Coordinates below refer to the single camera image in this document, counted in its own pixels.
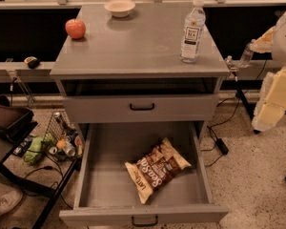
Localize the black side table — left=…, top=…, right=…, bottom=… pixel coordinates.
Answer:
left=0, top=120, right=81, bottom=229

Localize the white bowl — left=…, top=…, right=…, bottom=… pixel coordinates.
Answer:
left=104, top=0, right=135, bottom=18

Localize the silver can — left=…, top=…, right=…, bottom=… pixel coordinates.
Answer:
left=64, top=143, right=76, bottom=156

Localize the black tape measure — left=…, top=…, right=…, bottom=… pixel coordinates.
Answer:
left=24, top=56, right=40, bottom=70

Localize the wire basket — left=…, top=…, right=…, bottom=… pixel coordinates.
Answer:
left=44, top=111, right=83, bottom=160

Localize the brown chip bag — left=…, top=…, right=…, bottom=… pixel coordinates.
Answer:
left=125, top=137, right=191, bottom=204

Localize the black power adapter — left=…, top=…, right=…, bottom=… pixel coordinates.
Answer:
left=215, top=138, right=229, bottom=156

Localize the clear tea bottle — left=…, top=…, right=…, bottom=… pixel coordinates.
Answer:
left=180, top=0, right=206, bottom=63

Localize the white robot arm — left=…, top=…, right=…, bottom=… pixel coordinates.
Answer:
left=250, top=11, right=286, bottom=132

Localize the open grey middle drawer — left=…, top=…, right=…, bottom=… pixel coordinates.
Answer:
left=59, top=122, right=229, bottom=227

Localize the white shoe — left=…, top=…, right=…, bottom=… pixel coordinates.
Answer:
left=0, top=190, right=23, bottom=217

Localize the grey drawer cabinet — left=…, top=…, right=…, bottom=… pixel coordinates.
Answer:
left=51, top=3, right=228, bottom=134

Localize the closed grey upper drawer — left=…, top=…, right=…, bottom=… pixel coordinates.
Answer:
left=63, top=94, right=218, bottom=123

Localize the green bag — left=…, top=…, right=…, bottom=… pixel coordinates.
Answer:
left=24, top=136, right=51, bottom=165

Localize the small clamp fixture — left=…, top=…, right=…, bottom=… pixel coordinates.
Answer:
left=225, top=55, right=238, bottom=82

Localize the black stand leg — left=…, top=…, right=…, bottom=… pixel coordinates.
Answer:
left=234, top=79, right=261, bottom=135

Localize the small water bottle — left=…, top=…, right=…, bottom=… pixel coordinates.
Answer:
left=239, top=39, right=255, bottom=68

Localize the red apple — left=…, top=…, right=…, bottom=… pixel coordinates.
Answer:
left=65, top=19, right=86, bottom=39

